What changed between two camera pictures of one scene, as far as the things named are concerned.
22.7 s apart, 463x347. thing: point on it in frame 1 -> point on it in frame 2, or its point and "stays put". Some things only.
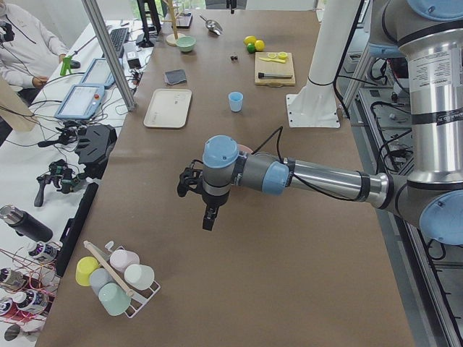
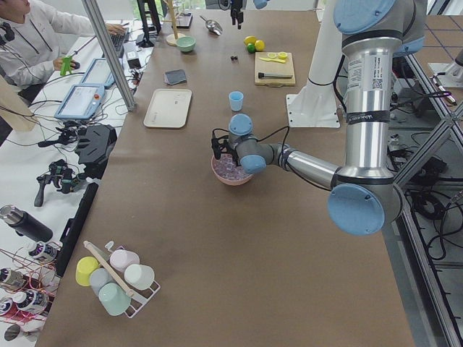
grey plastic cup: (99, 277) stays put
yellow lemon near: (259, 45) stays put
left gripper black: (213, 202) -> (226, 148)
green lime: (251, 48) stays put
